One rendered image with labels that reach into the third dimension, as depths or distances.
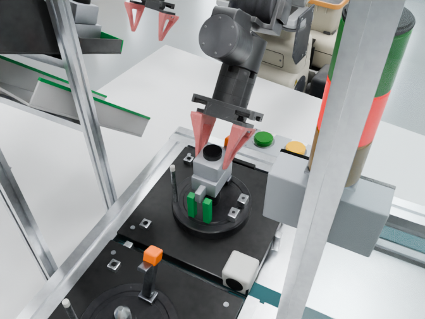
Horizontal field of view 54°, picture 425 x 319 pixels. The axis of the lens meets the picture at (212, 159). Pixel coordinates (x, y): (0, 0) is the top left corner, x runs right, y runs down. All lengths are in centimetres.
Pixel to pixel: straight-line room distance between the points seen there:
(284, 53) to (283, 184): 96
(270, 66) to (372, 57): 114
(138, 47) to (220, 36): 267
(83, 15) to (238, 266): 46
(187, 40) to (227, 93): 266
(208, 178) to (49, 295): 30
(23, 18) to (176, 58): 81
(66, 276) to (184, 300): 20
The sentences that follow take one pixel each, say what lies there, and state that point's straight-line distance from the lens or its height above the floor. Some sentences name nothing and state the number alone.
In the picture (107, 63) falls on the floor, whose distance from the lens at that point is 307.
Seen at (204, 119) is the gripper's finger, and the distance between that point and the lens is 64.
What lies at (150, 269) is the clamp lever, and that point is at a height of 106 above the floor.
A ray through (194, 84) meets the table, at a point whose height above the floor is 86.
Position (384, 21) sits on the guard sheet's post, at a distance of 28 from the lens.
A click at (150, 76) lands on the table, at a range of 128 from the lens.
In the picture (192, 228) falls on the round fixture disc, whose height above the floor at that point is 99.
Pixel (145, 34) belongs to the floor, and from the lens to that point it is 338.
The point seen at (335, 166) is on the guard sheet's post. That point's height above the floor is 131.
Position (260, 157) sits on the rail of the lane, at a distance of 85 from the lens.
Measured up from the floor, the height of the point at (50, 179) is 86.
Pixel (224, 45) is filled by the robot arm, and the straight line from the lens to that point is 56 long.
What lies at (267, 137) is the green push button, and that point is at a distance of 88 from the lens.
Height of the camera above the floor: 155
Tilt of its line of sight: 44 degrees down
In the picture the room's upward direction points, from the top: straight up
